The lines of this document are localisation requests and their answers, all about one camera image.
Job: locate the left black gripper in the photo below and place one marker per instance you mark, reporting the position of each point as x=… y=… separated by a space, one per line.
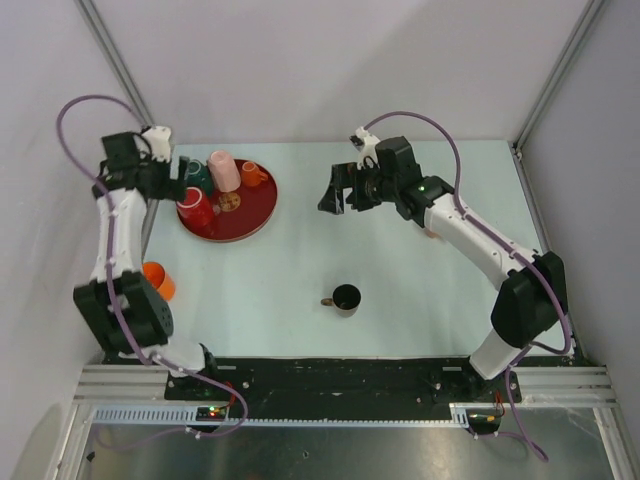
x=166 y=190

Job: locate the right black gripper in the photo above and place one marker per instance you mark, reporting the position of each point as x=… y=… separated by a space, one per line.
x=346 y=176

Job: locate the red mug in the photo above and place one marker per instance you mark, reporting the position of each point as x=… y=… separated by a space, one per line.
x=195 y=210

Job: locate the small orange mug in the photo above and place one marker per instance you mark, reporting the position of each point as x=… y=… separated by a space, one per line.
x=252 y=175

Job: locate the large orange mug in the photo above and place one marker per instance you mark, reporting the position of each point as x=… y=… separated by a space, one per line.
x=160 y=279

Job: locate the brown speckled mug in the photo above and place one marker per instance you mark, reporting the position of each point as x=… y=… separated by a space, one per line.
x=344 y=300

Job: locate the small pink mug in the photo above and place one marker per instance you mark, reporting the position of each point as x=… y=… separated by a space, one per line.
x=432 y=235

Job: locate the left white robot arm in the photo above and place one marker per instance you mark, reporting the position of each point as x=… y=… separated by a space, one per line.
x=125 y=312

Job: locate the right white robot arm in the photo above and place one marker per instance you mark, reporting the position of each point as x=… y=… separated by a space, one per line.
x=532 y=294

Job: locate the dark green mug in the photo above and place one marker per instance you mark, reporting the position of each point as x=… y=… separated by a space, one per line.
x=198 y=176

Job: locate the light pink tall mug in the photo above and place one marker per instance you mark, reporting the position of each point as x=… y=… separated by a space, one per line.
x=224 y=171

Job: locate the red round tray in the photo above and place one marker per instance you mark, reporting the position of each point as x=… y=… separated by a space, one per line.
x=238 y=214

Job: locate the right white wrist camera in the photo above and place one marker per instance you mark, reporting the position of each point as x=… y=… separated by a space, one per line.
x=365 y=143

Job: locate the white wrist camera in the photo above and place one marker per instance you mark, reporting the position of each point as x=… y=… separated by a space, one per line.
x=159 y=138
x=365 y=143

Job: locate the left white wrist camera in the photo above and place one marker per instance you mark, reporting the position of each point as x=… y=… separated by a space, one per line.
x=159 y=138

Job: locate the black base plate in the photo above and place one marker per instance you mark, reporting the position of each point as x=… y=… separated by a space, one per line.
x=359 y=389

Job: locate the aluminium frame rail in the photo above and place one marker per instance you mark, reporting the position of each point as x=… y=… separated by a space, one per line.
x=121 y=384

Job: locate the grey cable duct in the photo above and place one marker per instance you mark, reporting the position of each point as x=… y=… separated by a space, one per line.
x=198 y=416

